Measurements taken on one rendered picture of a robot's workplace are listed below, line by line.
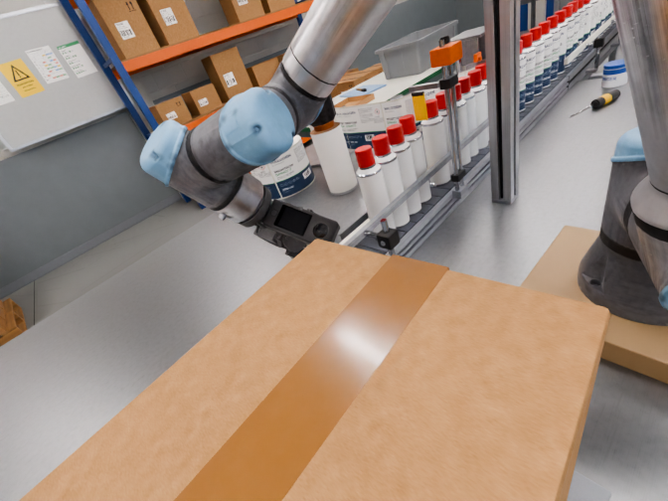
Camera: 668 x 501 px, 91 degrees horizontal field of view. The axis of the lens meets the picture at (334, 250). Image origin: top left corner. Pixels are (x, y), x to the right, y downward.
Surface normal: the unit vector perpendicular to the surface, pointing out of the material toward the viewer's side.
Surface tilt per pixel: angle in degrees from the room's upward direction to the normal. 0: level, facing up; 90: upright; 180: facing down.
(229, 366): 0
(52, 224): 90
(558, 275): 0
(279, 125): 77
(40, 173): 90
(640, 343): 0
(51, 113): 90
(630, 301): 72
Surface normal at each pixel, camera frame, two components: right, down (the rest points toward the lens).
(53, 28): 0.65, 0.25
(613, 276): -0.94, 0.17
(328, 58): -0.04, 0.81
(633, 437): -0.30, -0.78
